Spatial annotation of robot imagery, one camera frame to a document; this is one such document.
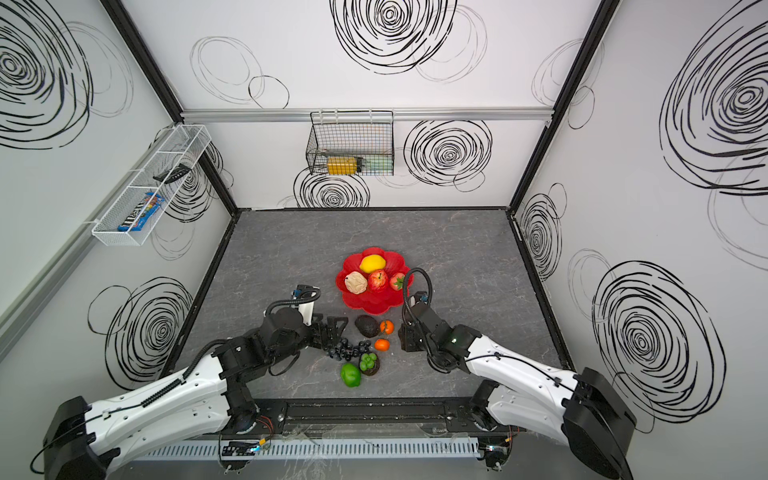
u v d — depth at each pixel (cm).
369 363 77
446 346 59
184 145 92
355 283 91
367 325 85
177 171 80
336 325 68
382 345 83
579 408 41
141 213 67
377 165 88
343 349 81
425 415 75
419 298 74
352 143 99
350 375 77
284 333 57
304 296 66
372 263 98
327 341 68
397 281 93
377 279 93
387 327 87
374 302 93
